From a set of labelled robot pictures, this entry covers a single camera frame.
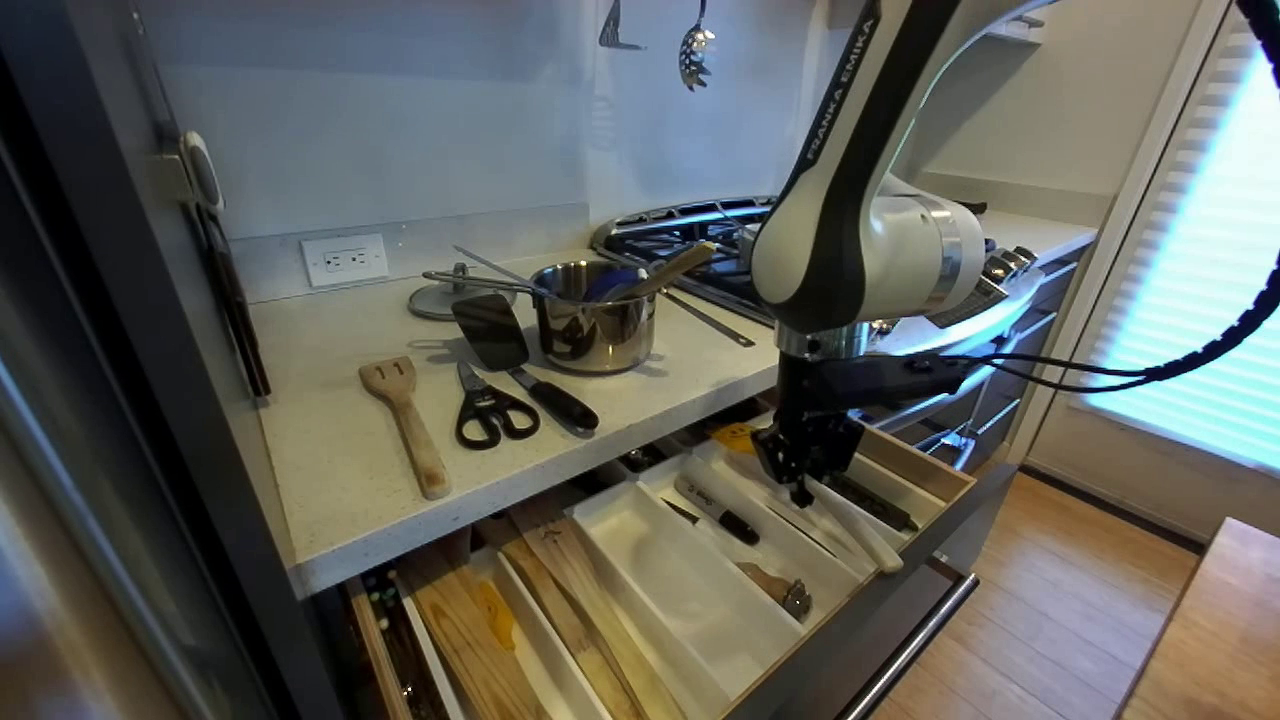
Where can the black turner spatula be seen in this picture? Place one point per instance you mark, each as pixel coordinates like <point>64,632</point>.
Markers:
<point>484,331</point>

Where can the stainless refrigerator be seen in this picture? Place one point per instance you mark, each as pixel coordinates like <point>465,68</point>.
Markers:
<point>80,533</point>

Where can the hanging metal slotted spoon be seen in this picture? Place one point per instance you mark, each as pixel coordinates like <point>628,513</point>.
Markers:
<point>694,53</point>

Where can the glass pot lid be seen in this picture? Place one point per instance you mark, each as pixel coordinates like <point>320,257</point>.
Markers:
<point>430,296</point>

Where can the steel utensil holder pot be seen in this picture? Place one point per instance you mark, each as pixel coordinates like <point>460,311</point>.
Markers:
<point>597,341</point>

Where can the wooden kitchen drawer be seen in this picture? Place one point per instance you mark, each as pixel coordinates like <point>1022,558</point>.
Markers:
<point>852,632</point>

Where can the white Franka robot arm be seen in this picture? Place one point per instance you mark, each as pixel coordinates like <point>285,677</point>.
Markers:
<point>852,254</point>

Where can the stainless gas stove range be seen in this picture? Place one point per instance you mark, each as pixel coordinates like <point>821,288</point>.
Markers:
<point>727,287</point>

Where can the white wall outlet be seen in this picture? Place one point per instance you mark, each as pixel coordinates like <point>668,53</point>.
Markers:
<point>345,260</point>

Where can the long black knife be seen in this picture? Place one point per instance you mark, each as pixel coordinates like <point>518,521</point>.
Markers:
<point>882,510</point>

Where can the white wall-mounted holder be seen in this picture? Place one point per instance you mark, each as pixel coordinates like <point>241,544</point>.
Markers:
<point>199,167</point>

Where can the white upper cabinet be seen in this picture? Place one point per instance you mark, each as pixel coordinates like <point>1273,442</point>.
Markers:
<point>1022,24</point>

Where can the black wall-mounted knife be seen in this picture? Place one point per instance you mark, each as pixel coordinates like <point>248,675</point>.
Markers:
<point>234,313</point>

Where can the wooden slotted spatula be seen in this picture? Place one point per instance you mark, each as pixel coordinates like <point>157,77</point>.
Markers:
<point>412,433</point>

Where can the hanging dark utensil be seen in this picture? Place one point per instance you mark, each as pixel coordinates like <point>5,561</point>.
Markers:
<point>616,30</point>

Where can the thin metal utensil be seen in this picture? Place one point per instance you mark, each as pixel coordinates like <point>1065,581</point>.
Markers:
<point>491,264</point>

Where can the white cutlery organizer tray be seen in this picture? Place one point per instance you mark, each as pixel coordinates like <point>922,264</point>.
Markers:
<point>664,585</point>

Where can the white window blind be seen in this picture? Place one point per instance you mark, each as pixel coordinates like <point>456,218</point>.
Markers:
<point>1202,212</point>

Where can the long wooden utensil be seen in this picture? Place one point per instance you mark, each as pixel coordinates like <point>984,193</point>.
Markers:
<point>584,600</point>

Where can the wooden table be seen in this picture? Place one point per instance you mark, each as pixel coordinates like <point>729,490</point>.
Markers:
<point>1223,642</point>

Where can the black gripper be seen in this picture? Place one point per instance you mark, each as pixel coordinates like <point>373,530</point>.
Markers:
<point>816,407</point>

